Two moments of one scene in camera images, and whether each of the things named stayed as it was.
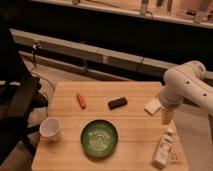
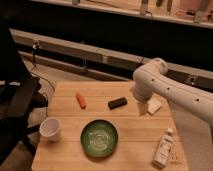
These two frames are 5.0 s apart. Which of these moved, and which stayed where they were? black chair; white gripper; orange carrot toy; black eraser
Moved: white gripper
Stayed: black eraser; black chair; orange carrot toy
